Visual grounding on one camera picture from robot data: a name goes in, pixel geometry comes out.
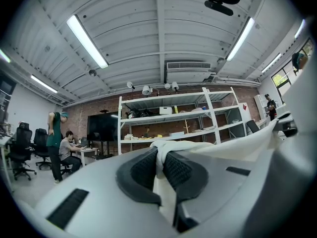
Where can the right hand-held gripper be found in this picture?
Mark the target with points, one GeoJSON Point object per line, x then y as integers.
{"type": "Point", "coordinates": [288, 129]}

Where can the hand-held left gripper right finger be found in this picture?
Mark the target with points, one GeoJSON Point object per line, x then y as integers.
{"type": "Point", "coordinates": [183, 180]}

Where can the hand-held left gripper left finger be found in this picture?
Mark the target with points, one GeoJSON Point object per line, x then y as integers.
{"type": "Point", "coordinates": [138, 175]}

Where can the white clothes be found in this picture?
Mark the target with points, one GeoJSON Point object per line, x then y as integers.
{"type": "Point", "coordinates": [223, 150]}

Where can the black office chair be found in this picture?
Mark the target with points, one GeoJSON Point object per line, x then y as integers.
{"type": "Point", "coordinates": [252, 126]}
{"type": "Point", "coordinates": [40, 142]}
{"type": "Point", "coordinates": [65, 169]}
{"type": "Point", "coordinates": [21, 147]}

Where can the white cabinet with red sign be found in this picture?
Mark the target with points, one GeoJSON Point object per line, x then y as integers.
{"type": "Point", "coordinates": [244, 116]}

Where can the black framed window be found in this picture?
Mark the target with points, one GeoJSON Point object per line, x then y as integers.
{"type": "Point", "coordinates": [282, 79]}

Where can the wooden coat stand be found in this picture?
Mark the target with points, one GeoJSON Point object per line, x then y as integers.
{"type": "Point", "coordinates": [186, 127]}

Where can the white desk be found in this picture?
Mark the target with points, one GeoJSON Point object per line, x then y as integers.
{"type": "Point", "coordinates": [86, 150]}

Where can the black television screen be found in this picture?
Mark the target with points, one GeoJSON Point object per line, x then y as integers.
{"type": "Point", "coordinates": [101, 126]}

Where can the pile of black equipment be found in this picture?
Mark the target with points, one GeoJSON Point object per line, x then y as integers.
{"type": "Point", "coordinates": [138, 113]}

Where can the white metal shelf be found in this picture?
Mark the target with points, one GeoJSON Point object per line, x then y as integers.
{"type": "Point", "coordinates": [161, 116]}

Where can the ceiling light tube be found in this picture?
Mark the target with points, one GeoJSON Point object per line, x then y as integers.
{"type": "Point", "coordinates": [271, 62]}
{"type": "Point", "coordinates": [86, 41]}
{"type": "Point", "coordinates": [43, 83]}
{"type": "Point", "coordinates": [3, 56]}
{"type": "Point", "coordinates": [299, 28]}
{"type": "Point", "coordinates": [240, 38]}

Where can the white plastic box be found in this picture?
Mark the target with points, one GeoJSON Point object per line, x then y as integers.
{"type": "Point", "coordinates": [165, 110]}

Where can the yellow bottle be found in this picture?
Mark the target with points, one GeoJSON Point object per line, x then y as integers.
{"type": "Point", "coordinates": [176, 109]}

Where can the white spot lamp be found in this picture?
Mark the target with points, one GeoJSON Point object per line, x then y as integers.
{"type": "Point", "coordinates": [167, 86]}
{"type": "Point", "coordinates": [175, 86]}
{"type": "Point", "coordinates": [146, 90]}
{"type": "Point", "coordinates": [130, 85]}

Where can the white ceiling air conditioner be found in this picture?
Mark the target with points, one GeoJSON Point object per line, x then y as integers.
{"type": "Point", "coordinates": [188, 71]}

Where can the black head-worn camera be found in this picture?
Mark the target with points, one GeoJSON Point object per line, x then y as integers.
{"type": "Point", "coordinates": [219, 7]}

